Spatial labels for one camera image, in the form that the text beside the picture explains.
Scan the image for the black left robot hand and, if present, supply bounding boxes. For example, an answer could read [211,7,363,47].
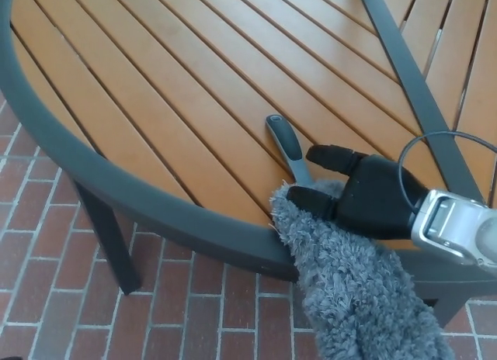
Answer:
[0,344,30,360]

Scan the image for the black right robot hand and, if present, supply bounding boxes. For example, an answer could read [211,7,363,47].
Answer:
[286,144,431,244]

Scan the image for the grey fluffy microfiber duster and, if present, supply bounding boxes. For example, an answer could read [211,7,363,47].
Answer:
[265,113,456,360]

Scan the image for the round wooden slat table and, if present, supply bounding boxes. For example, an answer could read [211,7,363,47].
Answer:
[0,0,497,327]

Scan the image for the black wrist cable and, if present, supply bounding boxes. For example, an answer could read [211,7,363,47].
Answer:
[398,130,497,218]

